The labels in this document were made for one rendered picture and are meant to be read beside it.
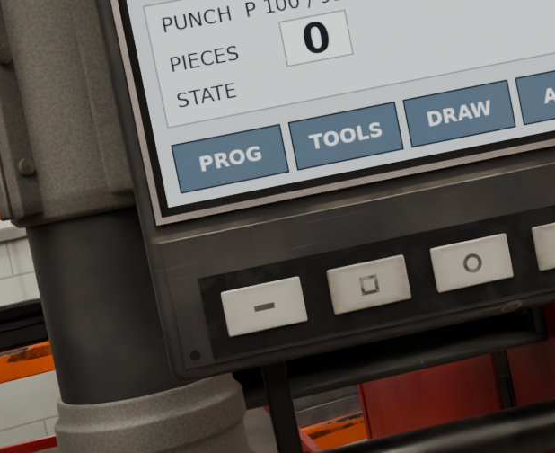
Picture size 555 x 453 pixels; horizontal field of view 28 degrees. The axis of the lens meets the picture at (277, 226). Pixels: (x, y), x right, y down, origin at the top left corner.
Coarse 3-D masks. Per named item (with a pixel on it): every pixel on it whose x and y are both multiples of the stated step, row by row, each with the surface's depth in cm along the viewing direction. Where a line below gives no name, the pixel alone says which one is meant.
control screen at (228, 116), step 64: (128, 0) 51; (192, 0) 52; (256, 0) 52; (320, 0) 52; (384, 0) 52; (448, 0) 53; (512, 0) 53; (192, 64) 52; (256, 64) 52; (320, 64) 52; (384, 64) 53; (448, 64) 53; (512, 64) 53; (192, 128) 52; (256, 128) 52; (320, 128) 52; (384, 128) 53; (448, 128) 53; (512, 128) 53; (192, 192) 52
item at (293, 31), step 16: (320, 16) 52; (336, 16) 52; (288, 32) 52; (304, 32) 52; (320, 32) 52; (336, 32) 52; (288, 48) 52; (304, 48) 52; (320, 48) 52; (336, 48) 52; (352, 48) 52; (288, 64) 52
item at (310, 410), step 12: (312, 396) 274; (324, 396) 275; (336, 396) 276; (348, 396) 278; (300, 408) 273; (312, 408) 274; (324, 408) 275; (336, 408) 276; (348, 408) 277; (360, 408) 278; (300, 420) 272; (312, 420) 274; (324, 420) 275
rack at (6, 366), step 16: (0, 352) 246; (16, 352) 246; (32, 352) 247; (48, 352) 248; (0, 368) 244; (16, 368) 246; (32, 368) 247; (48, 368) 248; (352, 416) 275; (320, 432) 271; (336, 432) 273; (352, 432) 275
